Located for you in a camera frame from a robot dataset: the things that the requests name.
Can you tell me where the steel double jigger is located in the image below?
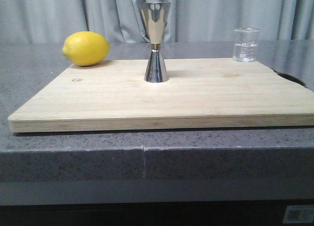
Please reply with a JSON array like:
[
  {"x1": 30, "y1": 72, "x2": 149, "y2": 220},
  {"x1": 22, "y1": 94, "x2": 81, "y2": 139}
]
[{"x1": 139, "y1": 2, "x2": 171, "y2": 83}]

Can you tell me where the clear glass beaker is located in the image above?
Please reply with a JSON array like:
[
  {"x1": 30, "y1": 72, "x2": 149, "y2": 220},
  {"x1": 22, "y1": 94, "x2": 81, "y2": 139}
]
[{"x1": 233, "y1": 28, "x2": 260, "y2": 62}]

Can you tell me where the light wooden cutting board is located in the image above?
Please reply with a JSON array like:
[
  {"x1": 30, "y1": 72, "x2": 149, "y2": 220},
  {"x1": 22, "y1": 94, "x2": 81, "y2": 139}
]
[{"x1": 8, "y1": 58, "x2": 314, "y2": 133}]

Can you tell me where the yellow lemon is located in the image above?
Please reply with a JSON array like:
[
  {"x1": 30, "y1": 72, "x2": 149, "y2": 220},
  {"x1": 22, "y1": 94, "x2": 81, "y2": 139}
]
[{"x1": 62, "y1": 31, "x2": 110, "y2": 66}]

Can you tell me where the grey curtain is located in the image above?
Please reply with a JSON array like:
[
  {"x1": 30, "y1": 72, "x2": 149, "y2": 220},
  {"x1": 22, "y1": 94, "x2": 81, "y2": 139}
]
[{"x1": 0, "y1": 0, "x2": 314, "y2": 44}]

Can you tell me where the white QR code label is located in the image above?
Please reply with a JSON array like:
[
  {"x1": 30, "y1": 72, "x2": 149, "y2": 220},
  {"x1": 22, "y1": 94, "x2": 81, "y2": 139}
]
[{"x1": 283, "y1": 205, "x2": 314, "y2": 224}]

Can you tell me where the black cutting board handle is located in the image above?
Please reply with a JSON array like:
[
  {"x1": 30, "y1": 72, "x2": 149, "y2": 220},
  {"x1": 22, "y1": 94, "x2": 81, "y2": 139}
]
[{"x1": 272, "y1": 69, "x2": 307, "y2": 87}]

